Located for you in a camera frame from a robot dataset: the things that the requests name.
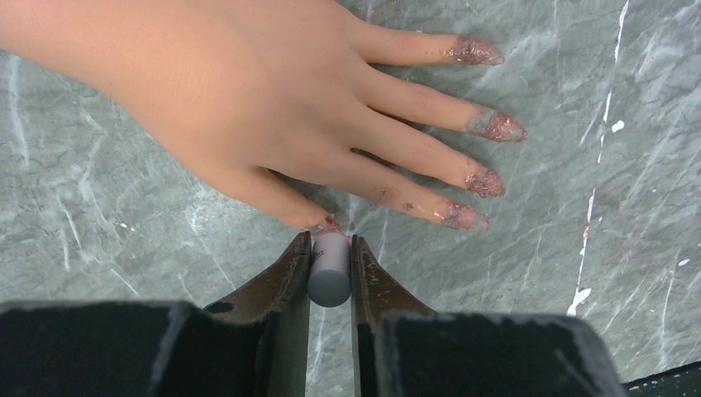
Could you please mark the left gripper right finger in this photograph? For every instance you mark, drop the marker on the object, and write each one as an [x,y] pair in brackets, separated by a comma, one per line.
[402,347]

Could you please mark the mannequin practice hand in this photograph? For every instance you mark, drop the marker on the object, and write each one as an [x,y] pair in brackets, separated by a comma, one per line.
[246,93]

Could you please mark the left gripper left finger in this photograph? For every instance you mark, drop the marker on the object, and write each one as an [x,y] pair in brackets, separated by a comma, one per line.
[252,342]

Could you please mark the white nail polish cap brush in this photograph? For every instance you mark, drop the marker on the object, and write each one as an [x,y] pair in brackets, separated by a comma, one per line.
[329,281]

